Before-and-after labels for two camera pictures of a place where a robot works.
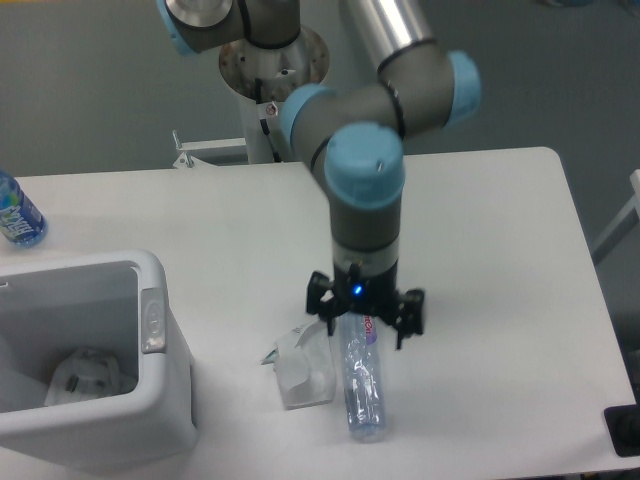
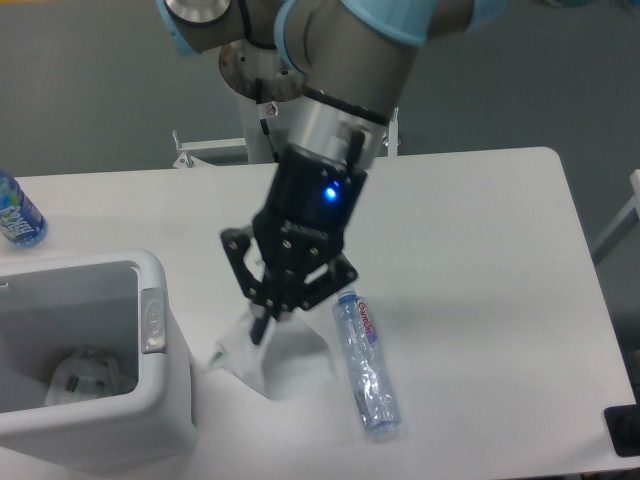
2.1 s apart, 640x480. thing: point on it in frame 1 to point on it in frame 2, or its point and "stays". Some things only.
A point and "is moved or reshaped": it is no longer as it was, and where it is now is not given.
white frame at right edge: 630,215 stays
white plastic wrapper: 306,365 is moved or reshaped
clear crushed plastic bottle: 362,375 is moved or reshaped
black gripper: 357,291 to 300,226
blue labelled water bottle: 21,222 stays
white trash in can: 88,375 stays
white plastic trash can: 118,303 stays
